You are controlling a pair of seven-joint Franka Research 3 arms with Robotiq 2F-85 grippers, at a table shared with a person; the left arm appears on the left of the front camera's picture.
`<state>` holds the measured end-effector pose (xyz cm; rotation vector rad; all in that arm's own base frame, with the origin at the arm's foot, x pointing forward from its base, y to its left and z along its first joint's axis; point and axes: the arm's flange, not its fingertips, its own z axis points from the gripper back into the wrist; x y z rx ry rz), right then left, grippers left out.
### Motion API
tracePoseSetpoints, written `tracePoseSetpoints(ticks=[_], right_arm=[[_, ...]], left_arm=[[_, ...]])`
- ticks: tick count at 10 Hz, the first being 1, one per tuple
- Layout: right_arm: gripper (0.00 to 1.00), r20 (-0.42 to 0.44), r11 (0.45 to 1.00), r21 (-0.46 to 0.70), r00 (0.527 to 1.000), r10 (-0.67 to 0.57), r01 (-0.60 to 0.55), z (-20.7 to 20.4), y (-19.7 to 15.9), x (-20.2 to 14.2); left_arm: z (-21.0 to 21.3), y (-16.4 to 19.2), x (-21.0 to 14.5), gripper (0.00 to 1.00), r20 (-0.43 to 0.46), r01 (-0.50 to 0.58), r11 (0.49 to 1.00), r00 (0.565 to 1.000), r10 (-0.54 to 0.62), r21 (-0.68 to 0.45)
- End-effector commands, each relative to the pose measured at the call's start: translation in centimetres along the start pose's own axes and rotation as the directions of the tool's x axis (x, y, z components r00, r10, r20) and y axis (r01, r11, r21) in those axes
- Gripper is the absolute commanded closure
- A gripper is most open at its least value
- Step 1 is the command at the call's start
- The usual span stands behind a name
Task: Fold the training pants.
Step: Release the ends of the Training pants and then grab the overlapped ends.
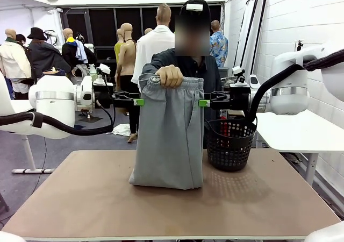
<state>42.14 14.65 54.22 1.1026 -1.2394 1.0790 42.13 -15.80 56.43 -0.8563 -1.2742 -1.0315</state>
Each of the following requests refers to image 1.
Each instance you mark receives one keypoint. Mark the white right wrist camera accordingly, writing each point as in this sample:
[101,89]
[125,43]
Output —
[237,71]

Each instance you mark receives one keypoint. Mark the mannequin in white shirt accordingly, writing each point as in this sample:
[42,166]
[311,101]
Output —
[153,51]

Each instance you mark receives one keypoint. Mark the bald mannequin head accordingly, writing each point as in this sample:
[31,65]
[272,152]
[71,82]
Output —
[148,31]

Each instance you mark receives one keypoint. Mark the grey training pants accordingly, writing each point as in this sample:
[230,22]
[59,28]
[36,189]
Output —
[169,139]

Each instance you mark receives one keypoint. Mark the mannequin in cream jacket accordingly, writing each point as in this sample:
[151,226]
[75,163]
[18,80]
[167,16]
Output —
[12,62]

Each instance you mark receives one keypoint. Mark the black cap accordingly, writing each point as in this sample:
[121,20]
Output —
[205,8]

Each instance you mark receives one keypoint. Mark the white cloth on floor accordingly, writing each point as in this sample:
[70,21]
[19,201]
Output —
[122,130]

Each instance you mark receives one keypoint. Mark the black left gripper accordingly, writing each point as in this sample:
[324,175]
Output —
[104,99]

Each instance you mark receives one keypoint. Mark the black stand leg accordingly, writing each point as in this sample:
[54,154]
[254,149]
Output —
[3,203]

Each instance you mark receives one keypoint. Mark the dark-haired background person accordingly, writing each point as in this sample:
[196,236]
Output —
[21,39]

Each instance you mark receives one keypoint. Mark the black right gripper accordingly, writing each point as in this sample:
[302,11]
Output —
[240,99]

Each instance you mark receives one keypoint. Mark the black-framed white panel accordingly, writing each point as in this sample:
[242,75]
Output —
[259,24]
[240,37]

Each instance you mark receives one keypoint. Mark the small black tripod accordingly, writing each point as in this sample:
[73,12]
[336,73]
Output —
[299,45]

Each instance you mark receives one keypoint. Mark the person in dark shirt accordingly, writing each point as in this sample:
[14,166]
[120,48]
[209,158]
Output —
[207,72]

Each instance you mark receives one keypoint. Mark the bare mannequin with black pants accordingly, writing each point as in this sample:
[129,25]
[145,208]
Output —
[128,59]

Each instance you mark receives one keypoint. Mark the black bucket hat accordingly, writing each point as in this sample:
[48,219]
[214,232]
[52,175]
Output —
[37,33]

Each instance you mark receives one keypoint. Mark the black perforated plastic basket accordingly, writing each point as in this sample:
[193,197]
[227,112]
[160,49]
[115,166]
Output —
[228,166]

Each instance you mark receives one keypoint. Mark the white table with T-foot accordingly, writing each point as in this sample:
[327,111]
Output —
[28,153]

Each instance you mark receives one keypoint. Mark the white side table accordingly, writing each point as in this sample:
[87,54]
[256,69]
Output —
[295,134]

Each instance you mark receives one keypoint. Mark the headless mannequin in jeans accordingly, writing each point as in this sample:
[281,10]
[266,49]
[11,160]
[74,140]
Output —
[53,71]

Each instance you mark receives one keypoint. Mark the man in blue floral shirt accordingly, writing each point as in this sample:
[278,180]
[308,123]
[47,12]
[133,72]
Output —
[219,48]

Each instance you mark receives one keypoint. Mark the white head-mounted camera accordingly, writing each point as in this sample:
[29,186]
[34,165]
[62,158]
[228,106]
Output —
[194,7]

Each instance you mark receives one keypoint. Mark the white wall camera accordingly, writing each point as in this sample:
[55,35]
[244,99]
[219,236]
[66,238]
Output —
[59,10]

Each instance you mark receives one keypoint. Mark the grey hanging garment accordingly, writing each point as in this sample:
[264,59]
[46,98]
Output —
[82,70]

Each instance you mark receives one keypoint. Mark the mannequin in yellow top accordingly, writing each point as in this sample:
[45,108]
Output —
[118,51]

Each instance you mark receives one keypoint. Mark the mannequin with yellow scarf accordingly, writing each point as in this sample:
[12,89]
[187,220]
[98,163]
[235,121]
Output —
[70,51]

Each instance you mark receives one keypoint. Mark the person's right hand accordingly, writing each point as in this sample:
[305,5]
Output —
[172,76]

